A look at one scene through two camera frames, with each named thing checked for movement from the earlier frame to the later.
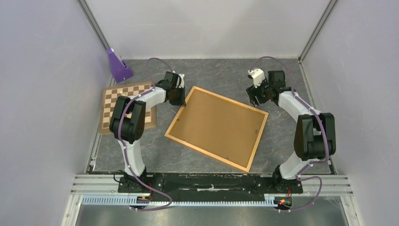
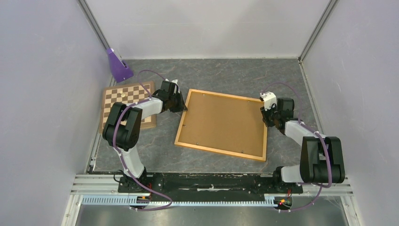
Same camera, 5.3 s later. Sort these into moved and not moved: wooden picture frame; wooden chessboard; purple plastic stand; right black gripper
Moved: wooden picture frame; right black gripper
Not moved: purple plastic stand; wooden chessboard
